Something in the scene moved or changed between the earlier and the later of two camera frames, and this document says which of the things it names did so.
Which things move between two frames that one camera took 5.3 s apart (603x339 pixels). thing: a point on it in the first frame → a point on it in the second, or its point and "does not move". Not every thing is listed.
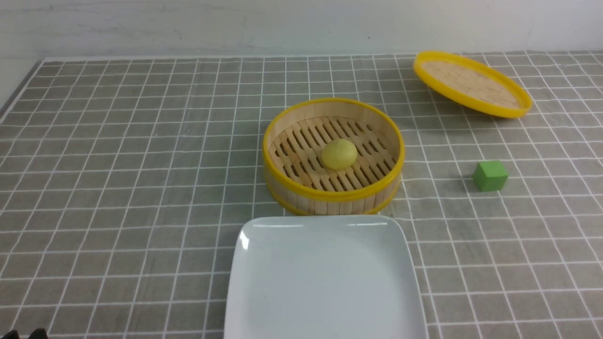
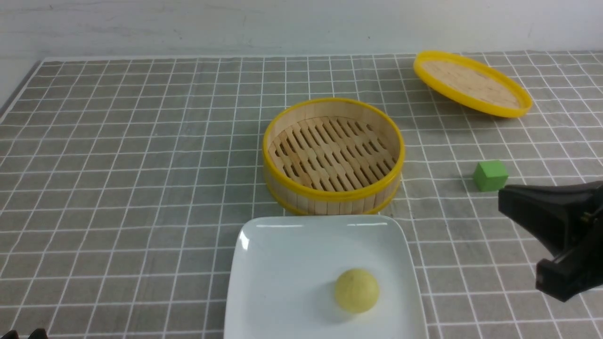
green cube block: (490, 176) does not move
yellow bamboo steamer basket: (297, 180) does not move
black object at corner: (38, 334) does not move
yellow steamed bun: (339, 154) → (356, 290)
